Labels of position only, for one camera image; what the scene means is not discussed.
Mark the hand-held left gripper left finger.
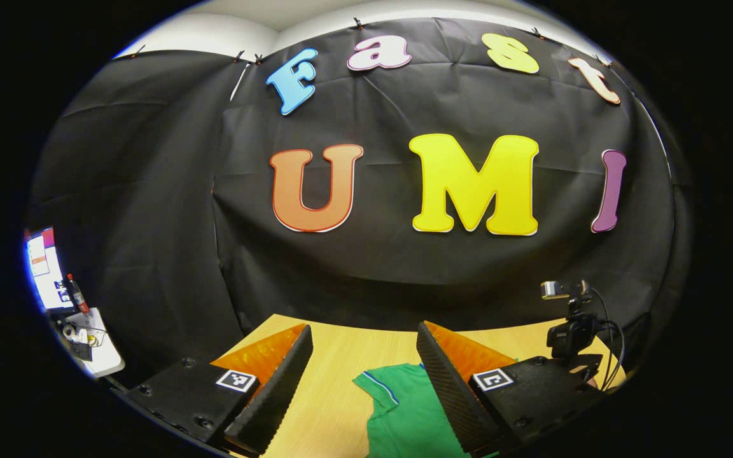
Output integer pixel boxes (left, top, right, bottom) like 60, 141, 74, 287
125, 323, 315, 456

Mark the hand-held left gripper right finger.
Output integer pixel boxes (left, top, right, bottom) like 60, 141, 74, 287
415, 319, 603, 455

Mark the green T-shirt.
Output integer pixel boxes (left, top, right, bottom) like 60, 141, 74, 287
352, 363, 501, 458

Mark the black backdrop cloth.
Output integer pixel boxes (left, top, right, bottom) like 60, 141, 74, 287
26, 18, 695, 390

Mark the white side table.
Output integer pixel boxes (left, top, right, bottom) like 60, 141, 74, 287
55, 307, 127, 380

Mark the small red bottle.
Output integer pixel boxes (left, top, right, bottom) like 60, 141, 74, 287
66, 274, 91, 314

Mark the computer monitor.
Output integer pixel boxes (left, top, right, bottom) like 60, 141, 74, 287
24, 226, 75, 314

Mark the row of small cloth clips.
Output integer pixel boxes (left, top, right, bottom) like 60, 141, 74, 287
128, 17, 613, 67

